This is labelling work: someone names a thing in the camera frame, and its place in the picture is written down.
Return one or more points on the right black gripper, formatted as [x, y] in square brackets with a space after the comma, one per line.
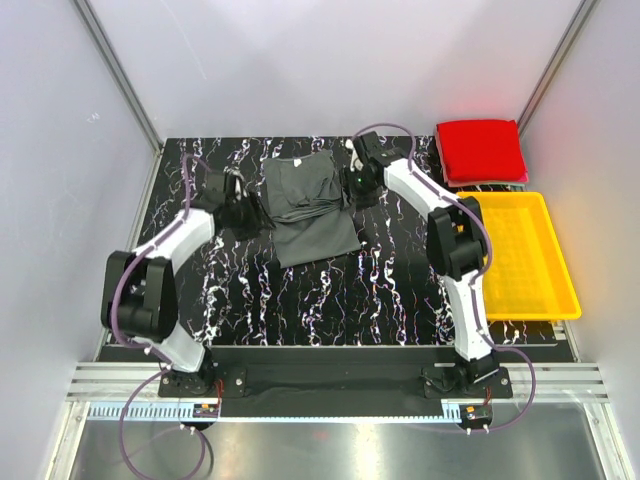
[346, 182]

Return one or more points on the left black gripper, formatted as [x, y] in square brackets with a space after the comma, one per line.
[259, 220]

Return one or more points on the grey t-shirt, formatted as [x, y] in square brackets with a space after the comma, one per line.
[307, 206]

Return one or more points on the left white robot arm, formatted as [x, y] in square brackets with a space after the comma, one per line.
[140, 302]

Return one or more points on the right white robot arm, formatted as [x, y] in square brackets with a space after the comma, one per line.
[457, 246]

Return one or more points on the folded red t-shirt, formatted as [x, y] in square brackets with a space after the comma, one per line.
[478, 132]

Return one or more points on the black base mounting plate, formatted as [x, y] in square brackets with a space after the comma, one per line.
[432, 362]

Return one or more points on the yellow plastic bin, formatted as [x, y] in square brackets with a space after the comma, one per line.
[528, 279]

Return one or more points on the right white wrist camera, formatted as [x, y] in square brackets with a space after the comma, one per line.
[355, 161]

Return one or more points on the white slotted cable duct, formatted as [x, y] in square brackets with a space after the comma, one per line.
[424, 411]

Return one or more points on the aluminium rail profile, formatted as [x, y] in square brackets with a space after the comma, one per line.
[547, 382]

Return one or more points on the left aluminium frame post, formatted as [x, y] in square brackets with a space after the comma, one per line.
[108, 54]

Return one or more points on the aluminium frame post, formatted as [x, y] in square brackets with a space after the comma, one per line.
[108, 54]
[568, 39]

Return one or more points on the right aluminium frame post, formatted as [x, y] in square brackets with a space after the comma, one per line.
[568, 39]

